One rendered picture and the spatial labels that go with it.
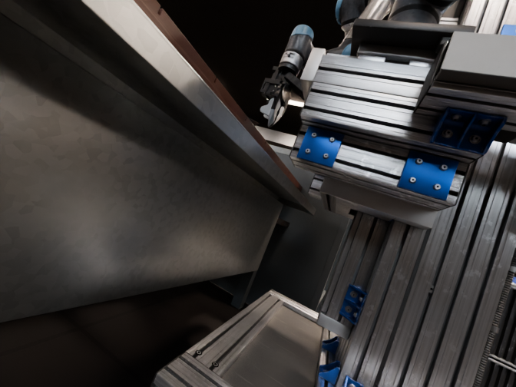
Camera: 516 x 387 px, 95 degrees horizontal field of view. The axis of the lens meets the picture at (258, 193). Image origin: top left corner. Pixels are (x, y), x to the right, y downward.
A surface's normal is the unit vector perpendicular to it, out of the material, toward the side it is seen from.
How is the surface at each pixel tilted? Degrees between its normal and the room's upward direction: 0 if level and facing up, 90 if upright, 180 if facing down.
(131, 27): 90
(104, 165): 90
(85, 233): 90
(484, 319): 90
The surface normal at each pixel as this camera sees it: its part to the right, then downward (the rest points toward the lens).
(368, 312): -0.30, -0.20
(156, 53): 0.85, 0.31
